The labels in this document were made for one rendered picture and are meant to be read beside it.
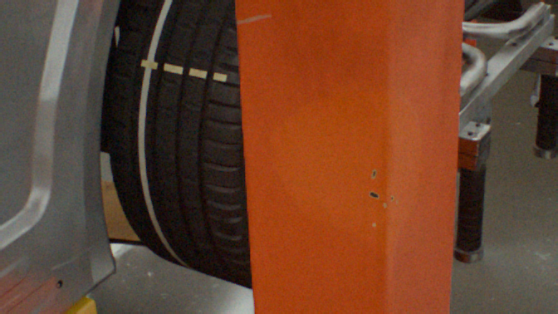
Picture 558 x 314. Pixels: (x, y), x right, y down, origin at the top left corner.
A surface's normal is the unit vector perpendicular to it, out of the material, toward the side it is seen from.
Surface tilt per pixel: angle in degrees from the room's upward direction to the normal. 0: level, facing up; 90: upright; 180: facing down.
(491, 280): 0
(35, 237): 90
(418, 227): 90
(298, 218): 90
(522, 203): 0
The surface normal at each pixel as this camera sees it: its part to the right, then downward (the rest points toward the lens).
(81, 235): 0.86, 0.22
